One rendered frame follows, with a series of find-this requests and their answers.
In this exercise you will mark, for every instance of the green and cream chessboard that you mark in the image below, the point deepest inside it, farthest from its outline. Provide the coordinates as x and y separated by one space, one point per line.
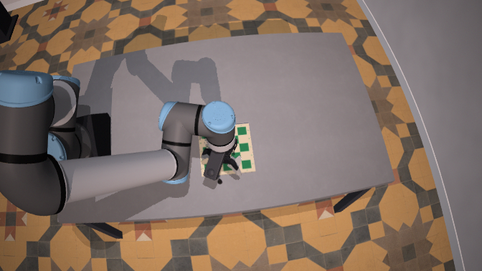
243 149

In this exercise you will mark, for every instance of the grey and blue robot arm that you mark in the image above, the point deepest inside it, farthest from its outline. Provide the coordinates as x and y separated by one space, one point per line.
43 187

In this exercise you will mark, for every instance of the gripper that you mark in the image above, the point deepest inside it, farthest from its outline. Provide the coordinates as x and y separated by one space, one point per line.
233 162

